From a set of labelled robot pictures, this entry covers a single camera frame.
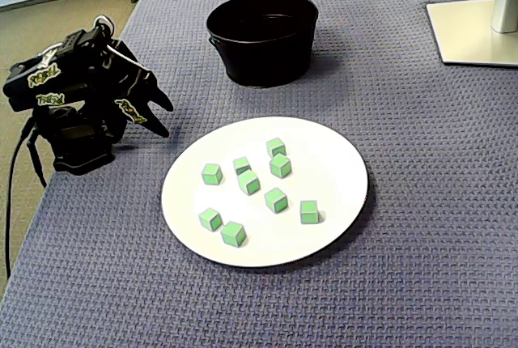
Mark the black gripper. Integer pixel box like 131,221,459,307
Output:
95,38,175,138

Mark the green cube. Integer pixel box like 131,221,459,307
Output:
265,137,287,159
220,220,248,248
263,187,289,214
269,153,293,180
197,207,224,232
201,163,224,186
237,170,261,197
299,200,320,225
232,156,253,175

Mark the black metal bucket container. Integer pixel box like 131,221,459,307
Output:
205,0,320,89

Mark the white round plate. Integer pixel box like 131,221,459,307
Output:
160,116,370,269

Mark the blue woven table cloth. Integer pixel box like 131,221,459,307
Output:
0,0,518,348

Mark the white monitor stand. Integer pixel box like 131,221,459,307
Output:
426,0,518,68

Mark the pink gripper servo wire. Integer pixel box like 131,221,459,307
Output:
106,41,146,71

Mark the short black robot cable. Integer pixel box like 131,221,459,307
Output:
26,139,47,189

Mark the long black robot cable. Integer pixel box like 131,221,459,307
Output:
4,119,36,281

